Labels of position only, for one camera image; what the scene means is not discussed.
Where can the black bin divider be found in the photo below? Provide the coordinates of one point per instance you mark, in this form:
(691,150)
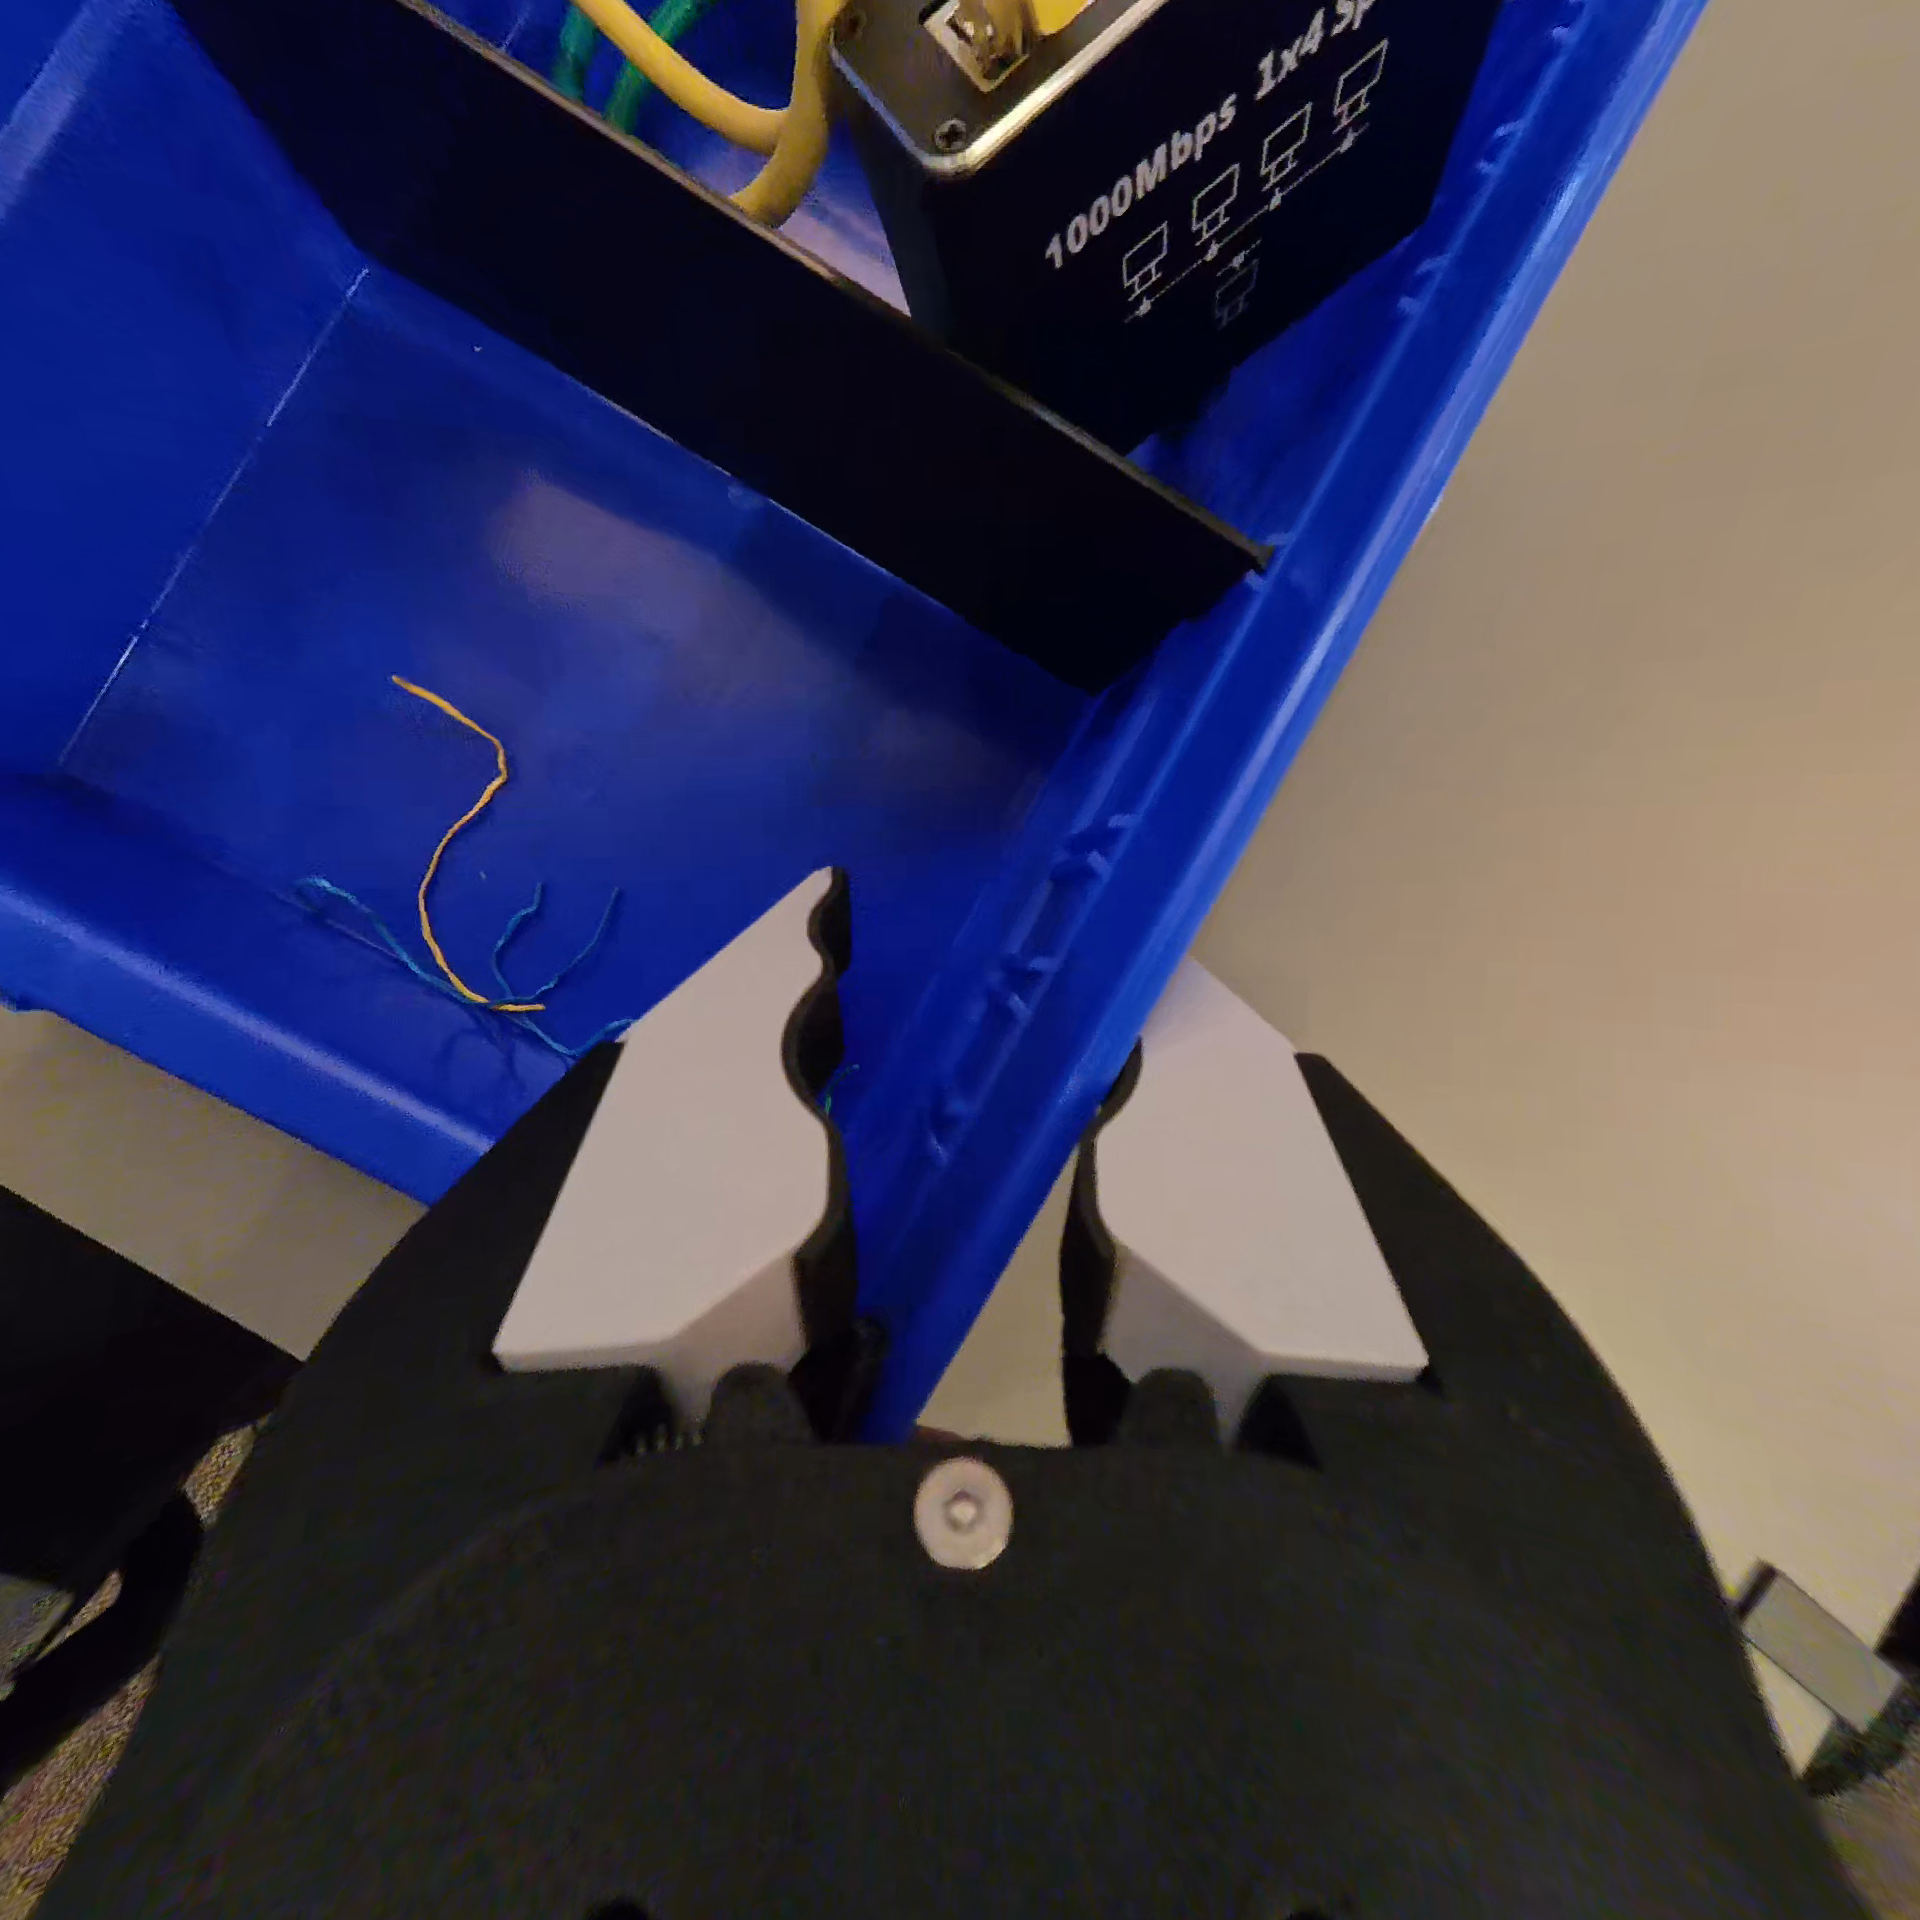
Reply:
(749,375)

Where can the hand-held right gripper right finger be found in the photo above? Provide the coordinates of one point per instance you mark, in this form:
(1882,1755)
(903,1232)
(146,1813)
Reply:
(1262,1217)

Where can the black ethernet splitter box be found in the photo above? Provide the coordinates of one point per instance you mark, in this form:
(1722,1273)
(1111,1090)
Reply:
(1022,302)

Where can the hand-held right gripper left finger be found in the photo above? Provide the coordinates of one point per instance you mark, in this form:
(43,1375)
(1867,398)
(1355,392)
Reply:
(676,1201)

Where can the blue plastic bin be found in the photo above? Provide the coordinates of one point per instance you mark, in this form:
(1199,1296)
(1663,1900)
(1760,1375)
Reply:
(599,600)

